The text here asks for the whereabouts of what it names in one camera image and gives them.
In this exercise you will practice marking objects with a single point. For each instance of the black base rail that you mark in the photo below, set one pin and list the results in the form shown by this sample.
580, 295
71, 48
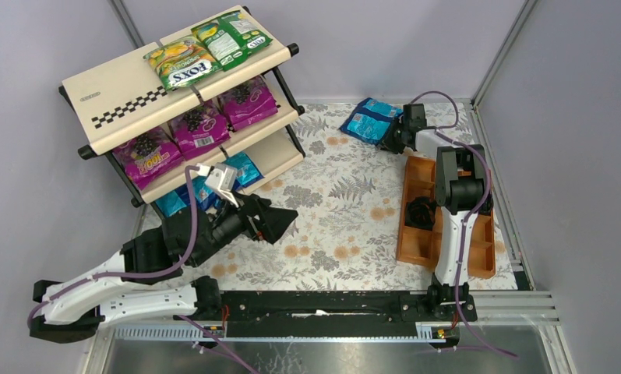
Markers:
322, 315

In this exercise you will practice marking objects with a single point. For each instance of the cream three-tier shelf rack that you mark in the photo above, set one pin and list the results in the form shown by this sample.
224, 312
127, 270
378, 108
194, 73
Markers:
123, 98

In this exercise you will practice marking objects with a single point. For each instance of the orange compartment tray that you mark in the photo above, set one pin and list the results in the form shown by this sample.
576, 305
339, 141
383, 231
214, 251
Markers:
422, 247

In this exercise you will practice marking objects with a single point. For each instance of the blue candy bag shelf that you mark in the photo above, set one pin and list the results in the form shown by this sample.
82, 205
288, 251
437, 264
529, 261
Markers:
180, 198
247, 172

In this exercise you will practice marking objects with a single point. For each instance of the blue candy bag shelf left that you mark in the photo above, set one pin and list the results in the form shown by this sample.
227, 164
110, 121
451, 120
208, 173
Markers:
180, 198

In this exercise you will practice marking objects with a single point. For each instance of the floral table cloth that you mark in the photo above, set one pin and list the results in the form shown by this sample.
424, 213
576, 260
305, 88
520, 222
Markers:
348, 197

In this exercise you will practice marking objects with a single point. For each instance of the purple candy bag on shelf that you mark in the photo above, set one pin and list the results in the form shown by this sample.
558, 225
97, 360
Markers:
148, 156

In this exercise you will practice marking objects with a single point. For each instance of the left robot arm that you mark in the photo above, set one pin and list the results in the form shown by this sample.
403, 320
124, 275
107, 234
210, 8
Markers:
149, 276

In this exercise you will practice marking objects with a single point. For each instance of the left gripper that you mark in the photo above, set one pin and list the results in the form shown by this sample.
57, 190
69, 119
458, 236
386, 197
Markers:
255, 217

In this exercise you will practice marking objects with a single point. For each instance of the black coiled item left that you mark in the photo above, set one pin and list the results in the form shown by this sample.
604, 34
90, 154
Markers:
420, 213

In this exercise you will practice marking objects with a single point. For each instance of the green Fox's candy bag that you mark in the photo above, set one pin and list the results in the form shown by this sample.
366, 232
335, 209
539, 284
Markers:
231, 38
182, 63

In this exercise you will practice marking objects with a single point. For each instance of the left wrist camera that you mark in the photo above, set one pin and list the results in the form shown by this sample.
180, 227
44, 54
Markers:
220, 178

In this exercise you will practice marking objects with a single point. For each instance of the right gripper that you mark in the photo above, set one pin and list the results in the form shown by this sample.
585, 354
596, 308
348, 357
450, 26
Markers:
400, 133

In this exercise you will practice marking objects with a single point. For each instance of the purple candy bag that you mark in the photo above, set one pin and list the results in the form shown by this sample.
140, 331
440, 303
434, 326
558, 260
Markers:
199, 130
248, 103
148, 156

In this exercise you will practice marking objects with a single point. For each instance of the blue candy bag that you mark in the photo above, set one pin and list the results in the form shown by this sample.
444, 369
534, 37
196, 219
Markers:
370, 120

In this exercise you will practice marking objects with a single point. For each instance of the blue candy bag shelf right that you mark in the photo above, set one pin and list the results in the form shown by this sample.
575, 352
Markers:
247, 172

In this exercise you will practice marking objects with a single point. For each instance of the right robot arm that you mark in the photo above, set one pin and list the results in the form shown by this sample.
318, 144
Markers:
462, 189

